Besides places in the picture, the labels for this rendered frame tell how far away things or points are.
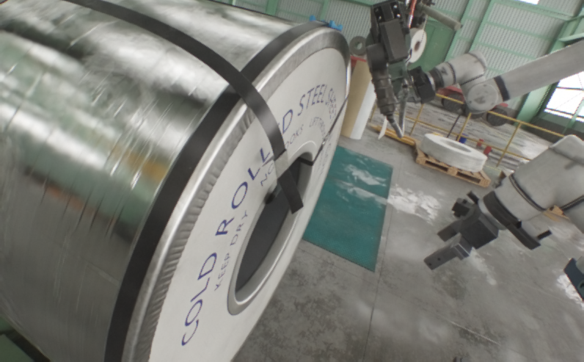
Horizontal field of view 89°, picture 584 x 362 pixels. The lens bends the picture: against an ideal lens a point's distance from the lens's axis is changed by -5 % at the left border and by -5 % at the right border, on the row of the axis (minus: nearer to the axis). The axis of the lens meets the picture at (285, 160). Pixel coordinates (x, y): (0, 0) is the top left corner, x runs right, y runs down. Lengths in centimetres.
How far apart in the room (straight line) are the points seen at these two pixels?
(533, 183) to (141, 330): 68
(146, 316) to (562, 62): 119
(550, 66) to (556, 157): 54
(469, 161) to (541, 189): 523
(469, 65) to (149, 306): 120
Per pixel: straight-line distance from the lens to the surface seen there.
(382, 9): 101
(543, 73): 119
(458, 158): 583
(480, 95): 115
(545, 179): 69
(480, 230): 71
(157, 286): 50
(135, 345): 55
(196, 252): 55
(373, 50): 95
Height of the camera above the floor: 132
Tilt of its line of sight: 21 degrees down
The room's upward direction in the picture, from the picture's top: 16 degrees clockwise
